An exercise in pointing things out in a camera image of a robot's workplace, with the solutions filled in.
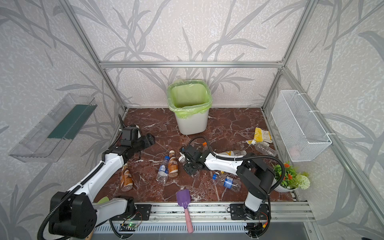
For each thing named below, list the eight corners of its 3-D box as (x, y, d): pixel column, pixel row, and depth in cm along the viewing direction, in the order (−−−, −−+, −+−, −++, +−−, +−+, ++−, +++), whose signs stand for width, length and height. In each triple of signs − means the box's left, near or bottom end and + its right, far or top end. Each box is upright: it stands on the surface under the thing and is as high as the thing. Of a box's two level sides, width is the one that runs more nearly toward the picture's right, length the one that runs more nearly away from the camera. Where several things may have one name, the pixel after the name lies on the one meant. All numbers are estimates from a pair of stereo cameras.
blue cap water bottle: (158, 185, 84) (155, 181, 80) (162, 159, 94) (160, 155, 90) (167, 185, 84) (165, 182, 80) (171, 159, 94) (169, 155, 90)
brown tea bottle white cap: (169, 177, 87) (167, 174, 83) (169, 153, 97) (168, 149, 93) (178, 176, 87) (177, 173, 83) (178, 152, 97) (177, 148, 93)
